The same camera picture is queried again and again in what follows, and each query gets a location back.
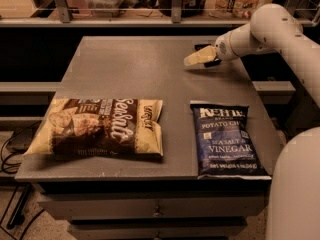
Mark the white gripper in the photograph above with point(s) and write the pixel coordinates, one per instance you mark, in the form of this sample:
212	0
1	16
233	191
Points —
222	49

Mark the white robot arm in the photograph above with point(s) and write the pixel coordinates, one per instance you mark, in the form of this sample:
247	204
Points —
294	201

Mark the blue kettle chip bag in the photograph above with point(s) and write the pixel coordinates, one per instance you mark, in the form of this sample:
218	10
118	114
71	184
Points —
224	147

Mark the brown sea salt chip bag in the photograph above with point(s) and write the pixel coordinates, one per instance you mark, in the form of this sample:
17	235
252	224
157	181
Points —
100	127

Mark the grey drawer cabinet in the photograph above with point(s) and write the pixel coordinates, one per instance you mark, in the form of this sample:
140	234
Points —
154	210

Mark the grey metal shelf rail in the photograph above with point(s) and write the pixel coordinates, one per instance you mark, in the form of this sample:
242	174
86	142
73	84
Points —
132	13

